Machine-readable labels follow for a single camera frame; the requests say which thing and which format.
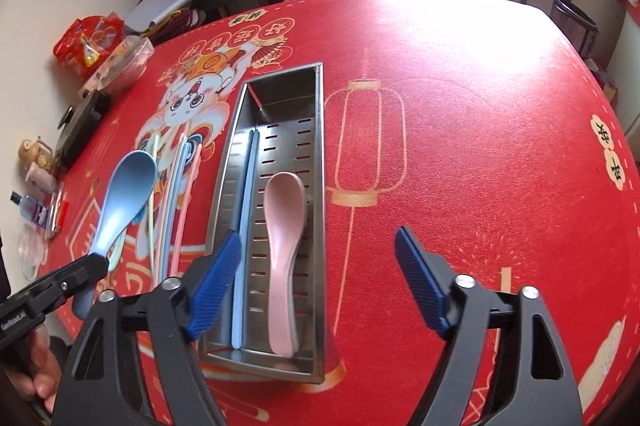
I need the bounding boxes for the person's left hand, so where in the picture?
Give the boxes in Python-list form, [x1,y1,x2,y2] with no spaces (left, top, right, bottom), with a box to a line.
[27,328,64,413]

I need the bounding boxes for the brown teapot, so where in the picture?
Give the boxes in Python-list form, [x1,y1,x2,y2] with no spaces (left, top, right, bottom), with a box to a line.
[19,137,53,167]

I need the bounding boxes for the red snack bag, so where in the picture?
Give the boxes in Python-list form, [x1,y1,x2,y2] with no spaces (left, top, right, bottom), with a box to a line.
[54,13,126,71]

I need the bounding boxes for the blue bottle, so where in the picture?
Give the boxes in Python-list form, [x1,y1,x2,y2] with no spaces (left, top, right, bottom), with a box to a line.
[11,191,51,227]

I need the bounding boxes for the red white pack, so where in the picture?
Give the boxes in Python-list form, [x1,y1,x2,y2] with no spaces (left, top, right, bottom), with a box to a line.
[47,188,68,234]

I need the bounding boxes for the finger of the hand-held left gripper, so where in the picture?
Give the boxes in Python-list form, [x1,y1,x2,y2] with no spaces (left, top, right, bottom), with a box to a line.
[50,254,108,303]

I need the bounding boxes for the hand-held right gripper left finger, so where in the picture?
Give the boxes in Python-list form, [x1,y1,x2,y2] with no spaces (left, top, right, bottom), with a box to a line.
[52,231,243,426]

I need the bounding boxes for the cardboard box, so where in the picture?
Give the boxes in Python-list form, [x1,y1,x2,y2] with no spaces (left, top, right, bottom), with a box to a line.
[585,56,621,107]

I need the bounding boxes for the blue spoon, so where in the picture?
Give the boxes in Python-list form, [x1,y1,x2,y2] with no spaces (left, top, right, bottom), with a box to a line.
[74,151,159,319]

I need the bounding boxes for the perforated steel utensil tray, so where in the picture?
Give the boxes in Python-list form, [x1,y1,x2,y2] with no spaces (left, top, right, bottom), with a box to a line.
[197,62,331,384]

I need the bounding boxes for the bowl covered with plastic wrap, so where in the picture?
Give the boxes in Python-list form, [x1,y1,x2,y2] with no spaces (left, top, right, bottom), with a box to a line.
[92,36,153,94]

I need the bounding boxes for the rice cooker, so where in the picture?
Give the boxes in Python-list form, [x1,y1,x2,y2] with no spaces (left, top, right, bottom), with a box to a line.
[550,0,598,56]

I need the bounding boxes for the pink spoon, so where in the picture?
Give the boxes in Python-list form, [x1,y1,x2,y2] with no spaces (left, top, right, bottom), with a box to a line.
[263,172,306,355]

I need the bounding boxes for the bundle of pastel chopsticks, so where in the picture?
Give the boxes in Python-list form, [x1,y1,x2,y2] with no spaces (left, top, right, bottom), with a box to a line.
[147,133,203,284]

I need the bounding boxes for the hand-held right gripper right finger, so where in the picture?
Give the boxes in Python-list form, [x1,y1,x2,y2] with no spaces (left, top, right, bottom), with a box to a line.
[395,226,583,426]

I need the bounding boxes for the white pink bottle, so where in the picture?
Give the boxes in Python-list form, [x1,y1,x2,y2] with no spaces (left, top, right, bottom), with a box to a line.
[25,163,56,197]

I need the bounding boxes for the light blue chopstick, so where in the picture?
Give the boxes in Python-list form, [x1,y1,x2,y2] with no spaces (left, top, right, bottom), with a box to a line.
[232,131,253,237]
[230,131,260,351]

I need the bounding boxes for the red printed tablecloth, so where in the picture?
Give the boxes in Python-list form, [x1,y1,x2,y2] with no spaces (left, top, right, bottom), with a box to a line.
[37,0,640,426]

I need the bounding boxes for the clear plastic packet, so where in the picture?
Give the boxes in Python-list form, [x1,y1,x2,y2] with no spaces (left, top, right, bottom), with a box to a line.
[19,226,46,277]

